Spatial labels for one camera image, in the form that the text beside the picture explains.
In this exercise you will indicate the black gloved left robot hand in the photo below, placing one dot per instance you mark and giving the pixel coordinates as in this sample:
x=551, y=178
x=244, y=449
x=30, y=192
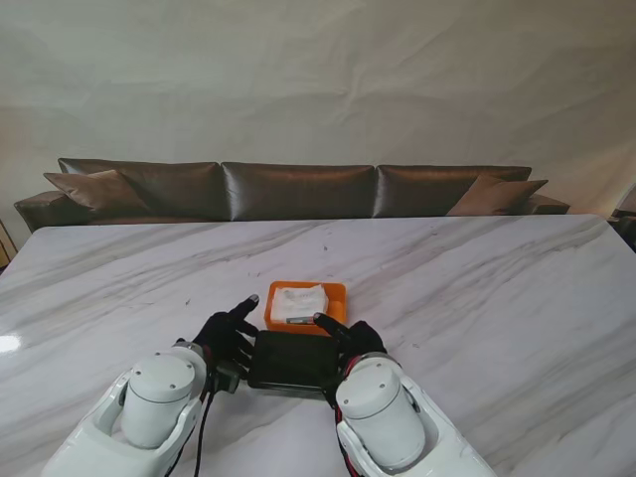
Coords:
x=223, y=338

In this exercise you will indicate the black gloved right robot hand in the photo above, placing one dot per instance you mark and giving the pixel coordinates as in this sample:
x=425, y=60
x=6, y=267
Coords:
x=358, y=338

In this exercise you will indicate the orange tissue box cover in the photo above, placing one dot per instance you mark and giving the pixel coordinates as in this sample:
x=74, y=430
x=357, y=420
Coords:
x=340, y=303

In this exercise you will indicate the black tissue box base plate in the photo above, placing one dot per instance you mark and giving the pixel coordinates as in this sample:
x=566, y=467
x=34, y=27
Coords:
x=293, y=360

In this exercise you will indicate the white green tissue pack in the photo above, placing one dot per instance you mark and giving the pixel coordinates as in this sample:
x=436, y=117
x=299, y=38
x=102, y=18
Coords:
x=300, y=300

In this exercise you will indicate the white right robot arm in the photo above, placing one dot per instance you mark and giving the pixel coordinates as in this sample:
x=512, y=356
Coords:
x=397, y=417

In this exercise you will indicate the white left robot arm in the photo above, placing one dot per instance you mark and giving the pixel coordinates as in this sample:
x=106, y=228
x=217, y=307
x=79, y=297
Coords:
x=134, y=417

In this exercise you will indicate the brown sofa back cushion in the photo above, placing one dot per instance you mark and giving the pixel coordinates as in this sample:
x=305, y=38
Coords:
x=422, y=191
x=298, y=191
x=174, y=189

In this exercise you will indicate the brown throw pillow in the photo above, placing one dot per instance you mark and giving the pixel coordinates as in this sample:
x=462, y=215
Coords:
x=94, y=191
x=497, y=196

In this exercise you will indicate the brown leather sofa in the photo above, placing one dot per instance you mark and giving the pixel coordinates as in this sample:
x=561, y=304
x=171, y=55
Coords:
x=45, y=211

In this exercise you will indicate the wooden furniture piece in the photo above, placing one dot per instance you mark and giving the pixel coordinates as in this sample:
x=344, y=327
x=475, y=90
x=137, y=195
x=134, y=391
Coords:
x=4, y=243

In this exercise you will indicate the dark furniture piece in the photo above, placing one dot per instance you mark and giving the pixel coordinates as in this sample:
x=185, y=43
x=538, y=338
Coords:
x=625, y=226

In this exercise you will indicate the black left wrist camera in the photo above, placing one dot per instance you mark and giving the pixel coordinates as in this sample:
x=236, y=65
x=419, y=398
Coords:
x=227, y=376

